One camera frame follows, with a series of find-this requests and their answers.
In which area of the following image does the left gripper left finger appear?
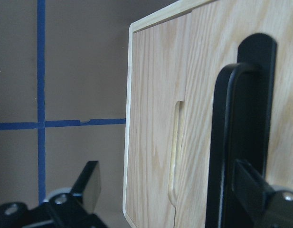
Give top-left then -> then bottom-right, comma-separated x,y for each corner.
0,161 -> 107,228

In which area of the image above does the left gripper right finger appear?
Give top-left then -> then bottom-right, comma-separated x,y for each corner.
223,159 -> 293,228

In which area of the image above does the black drawer handle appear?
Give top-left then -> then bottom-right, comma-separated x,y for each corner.
205,33 -> 277,228

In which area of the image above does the wooden drawer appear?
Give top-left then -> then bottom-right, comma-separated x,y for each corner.
125,13 -> 193,228
175,0 -> 293,228

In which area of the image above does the wooden drawer cabinet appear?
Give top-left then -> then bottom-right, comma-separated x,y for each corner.
122,0 -> 218,228

